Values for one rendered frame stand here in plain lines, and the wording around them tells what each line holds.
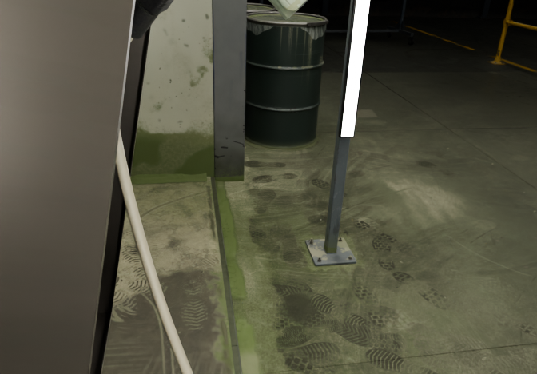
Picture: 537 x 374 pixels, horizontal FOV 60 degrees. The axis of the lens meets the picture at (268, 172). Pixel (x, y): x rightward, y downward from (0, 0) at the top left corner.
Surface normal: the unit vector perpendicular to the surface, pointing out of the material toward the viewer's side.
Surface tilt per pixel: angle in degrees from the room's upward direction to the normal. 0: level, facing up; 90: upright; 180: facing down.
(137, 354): 0
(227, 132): 90
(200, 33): 90
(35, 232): 89
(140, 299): 0
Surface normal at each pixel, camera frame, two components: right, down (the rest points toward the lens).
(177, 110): 0.17, 0.43
